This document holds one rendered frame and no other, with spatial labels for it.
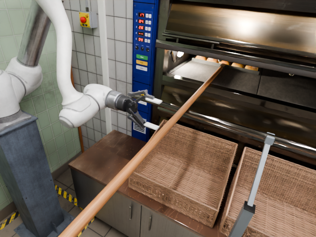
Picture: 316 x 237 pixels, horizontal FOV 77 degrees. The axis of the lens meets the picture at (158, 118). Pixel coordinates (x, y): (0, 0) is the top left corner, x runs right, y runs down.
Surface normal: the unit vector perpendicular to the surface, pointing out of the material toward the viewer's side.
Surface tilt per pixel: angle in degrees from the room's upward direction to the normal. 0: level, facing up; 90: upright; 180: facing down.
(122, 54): 90
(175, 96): 70
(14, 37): 90
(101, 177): 0
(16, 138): 90
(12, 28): 90
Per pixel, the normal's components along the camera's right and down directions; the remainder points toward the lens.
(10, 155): 0.87, 0.32
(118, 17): -0.46, 0.44
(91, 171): 0.07, -0.85
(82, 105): 0.74, -0.11
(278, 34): -0.40, 0.12
